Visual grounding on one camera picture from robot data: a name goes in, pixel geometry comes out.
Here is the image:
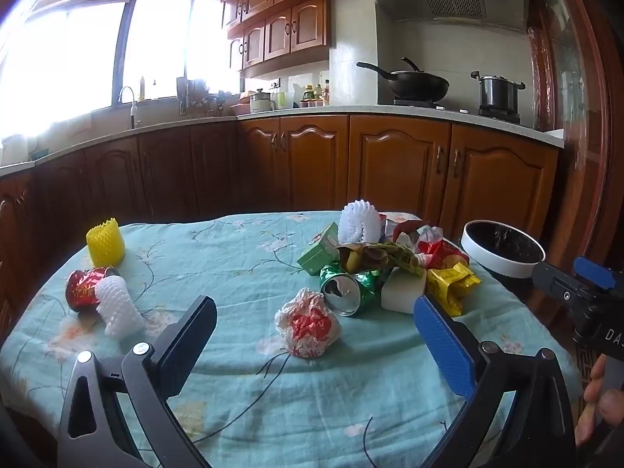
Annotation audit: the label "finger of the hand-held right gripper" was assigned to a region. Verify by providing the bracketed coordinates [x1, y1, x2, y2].
[574, 256, 617, 291]
[532, 262, 593, 310]

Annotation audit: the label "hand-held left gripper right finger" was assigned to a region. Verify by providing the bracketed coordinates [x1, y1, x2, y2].
[413, 295, 578, 468]

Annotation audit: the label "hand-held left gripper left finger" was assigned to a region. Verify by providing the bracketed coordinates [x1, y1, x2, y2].
[57, 295, 218, 468]

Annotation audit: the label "white round trash bin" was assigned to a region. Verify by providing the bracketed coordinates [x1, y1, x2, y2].
[461, 220, 546, 280]

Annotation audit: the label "green paper box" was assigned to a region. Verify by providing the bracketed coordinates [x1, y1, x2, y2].
[297, 222, 342, 276]

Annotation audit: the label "person's right hand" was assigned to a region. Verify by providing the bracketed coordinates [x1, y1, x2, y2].
[575, 355, 624, 447]

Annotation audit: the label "yellow snack packet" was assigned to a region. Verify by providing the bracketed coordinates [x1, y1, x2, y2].
[425, 262, 482, 317]

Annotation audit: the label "white foam block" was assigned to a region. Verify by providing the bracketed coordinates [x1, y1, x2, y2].
[380, 268, 430, 315]

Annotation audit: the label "teal floral tablecloth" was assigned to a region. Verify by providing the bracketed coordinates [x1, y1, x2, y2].
[0, 211, 586, 468]

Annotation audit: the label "small white foam fruit net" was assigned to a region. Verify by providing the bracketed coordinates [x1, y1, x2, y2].
[94, 275, 145, 338]

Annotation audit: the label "red orange snack packet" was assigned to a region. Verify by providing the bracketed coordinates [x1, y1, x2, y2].
[415, 225, 471, 270]

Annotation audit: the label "green yellow crumpled wrapper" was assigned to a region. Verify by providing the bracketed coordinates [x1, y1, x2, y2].
[339, 241, 425, 280]

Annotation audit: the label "crushed green can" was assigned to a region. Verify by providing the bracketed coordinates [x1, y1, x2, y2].
[319, 263, 382, 317]

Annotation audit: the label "crushed red can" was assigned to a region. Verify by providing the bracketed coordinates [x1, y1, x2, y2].
[66, 266, 120, 311]

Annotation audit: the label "crumpled red white wrapper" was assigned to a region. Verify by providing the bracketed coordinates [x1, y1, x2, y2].
[274, 287, 342, 359]

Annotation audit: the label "white red carton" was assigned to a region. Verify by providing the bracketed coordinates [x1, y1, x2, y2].
[380, 211, 423, 237]

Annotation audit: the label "yellow foam fruit net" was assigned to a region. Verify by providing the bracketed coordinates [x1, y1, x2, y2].
[86, 218, 126, 267]

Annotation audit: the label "large white foam fruit net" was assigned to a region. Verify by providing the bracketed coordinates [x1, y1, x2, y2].
[340, 200, 387, 245]

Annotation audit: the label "wooden glass door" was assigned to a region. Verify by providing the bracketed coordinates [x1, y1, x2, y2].
[529, 0, 617, 274]

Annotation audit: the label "gas stove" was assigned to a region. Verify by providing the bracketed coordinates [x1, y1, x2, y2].
[392, 99, 522, 125]

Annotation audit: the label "steel cooking pot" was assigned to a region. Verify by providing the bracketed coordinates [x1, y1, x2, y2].
[470, 71, 526, 110]

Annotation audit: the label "wooden base cabinets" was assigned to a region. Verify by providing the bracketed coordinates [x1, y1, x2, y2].
[0, 114, 560, 313]

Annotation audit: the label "black wok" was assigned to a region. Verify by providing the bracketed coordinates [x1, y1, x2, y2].
[356, 57, 450, 101]

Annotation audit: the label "kitchen faucet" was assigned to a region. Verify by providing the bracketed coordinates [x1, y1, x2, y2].
[119, 86, 142, 130]

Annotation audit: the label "white electric cooker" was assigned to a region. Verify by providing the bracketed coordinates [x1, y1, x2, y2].
[250, 89, 278, 114]

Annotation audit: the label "speckled kitchen countertop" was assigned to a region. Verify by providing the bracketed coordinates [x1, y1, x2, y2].
[0, 102, 566, 179]

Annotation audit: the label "kitchen window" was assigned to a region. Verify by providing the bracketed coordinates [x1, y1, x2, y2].
[0, 0, 231, 157]

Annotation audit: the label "wooden wall cabinets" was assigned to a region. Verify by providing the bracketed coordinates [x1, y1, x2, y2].
[217, 0, 378, 79]

